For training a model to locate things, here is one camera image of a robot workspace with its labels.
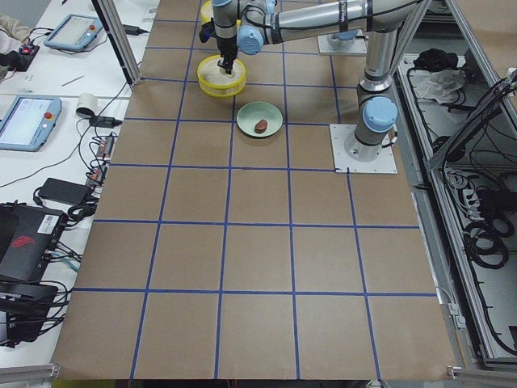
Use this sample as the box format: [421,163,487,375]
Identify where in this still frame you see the brown bun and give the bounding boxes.
[254,119,268,133]

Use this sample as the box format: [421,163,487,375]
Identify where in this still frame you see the white bun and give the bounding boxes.
[219,68,234,78]

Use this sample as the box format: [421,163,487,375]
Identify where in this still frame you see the light green plate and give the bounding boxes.
[237,102,284,138]

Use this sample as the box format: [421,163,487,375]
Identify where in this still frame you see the black small adapter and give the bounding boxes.
[89,116,122,129]

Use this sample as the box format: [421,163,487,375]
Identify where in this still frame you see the white tape roll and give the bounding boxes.
[76,93,99,118]

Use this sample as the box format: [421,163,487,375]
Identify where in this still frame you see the upper blue teach pendant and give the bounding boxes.
[44,14,103,53]

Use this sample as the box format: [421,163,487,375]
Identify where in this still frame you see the blue teach pendant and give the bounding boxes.
[1,95,62,152]
[44,14,103,53]

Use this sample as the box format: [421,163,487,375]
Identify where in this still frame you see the black cloth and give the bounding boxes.
[414,48,459,72]

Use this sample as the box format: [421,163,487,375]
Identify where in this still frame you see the lower blue teach pendant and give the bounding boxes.
[1,95,62,152]

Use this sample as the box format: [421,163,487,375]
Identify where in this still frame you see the black power brick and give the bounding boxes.
[39,178,92,205]

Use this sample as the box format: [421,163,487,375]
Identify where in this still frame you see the white crumpled cloth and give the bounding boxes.
[414,70,465,104]

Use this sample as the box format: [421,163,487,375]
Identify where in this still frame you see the black laptop red logo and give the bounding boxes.
[1,204,68,281]

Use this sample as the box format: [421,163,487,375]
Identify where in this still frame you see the black device bottom left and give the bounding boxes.
[1,282,58,348]

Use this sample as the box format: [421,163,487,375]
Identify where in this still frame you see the aluminium frame post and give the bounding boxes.
[91,0,141,87]

